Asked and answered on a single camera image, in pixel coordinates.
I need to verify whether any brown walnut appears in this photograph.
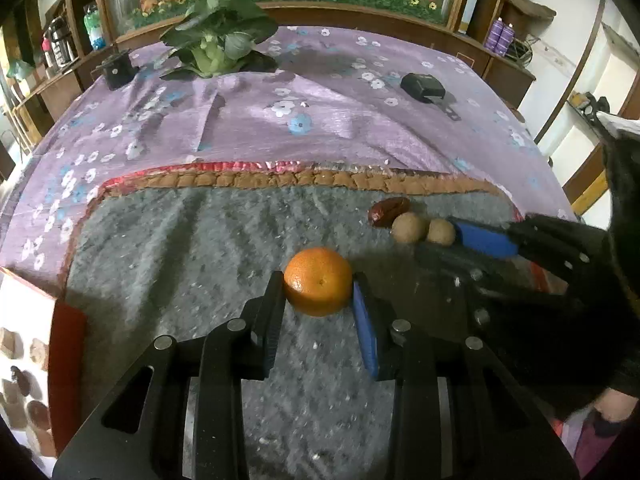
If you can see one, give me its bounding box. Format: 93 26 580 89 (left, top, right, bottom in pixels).
426 218 457 247

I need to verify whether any red box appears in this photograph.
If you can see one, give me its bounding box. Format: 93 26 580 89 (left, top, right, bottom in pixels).
0 266 89 461

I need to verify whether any orange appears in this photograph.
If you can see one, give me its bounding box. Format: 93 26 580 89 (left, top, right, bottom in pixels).
283 247 355 317

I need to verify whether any person's right forearm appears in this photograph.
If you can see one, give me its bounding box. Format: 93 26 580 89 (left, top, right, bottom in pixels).
594 350 640 425

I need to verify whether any pale sugarcane piece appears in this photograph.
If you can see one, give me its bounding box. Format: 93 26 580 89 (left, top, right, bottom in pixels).
0 327 24 361
29 337 52 372

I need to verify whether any grey felt mat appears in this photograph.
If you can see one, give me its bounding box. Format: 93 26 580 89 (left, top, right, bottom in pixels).
47 180 576 480

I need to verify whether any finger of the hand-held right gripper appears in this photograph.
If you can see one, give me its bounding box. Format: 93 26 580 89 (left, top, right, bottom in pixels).
414 242 506 333
446 214 612 283

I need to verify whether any green blue plastic bottle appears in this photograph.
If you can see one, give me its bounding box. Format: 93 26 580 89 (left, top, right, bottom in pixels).
82 2 107 51

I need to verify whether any red date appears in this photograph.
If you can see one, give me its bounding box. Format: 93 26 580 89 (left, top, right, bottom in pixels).
367 196 412 227
10 366 32 395
26 399 52 432

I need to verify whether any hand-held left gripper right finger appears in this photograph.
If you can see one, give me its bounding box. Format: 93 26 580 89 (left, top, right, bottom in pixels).
352 272 581 480

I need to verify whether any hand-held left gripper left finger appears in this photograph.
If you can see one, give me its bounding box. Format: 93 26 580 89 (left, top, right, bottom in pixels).
52 271 287 480

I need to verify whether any green plastic bag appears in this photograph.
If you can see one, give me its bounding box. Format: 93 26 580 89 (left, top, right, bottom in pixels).
4 57 32 81

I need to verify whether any wooden sideboard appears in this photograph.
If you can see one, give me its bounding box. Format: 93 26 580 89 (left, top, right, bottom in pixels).
12 47 108 128

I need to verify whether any small beige pastry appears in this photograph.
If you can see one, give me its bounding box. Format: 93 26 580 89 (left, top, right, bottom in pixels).
0 379 26 428

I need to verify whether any purple floral cloth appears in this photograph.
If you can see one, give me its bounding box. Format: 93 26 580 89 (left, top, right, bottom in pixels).
0 25 576 281

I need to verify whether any green bok choy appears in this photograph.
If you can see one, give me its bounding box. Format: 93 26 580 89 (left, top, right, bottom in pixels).
159 0 279 79

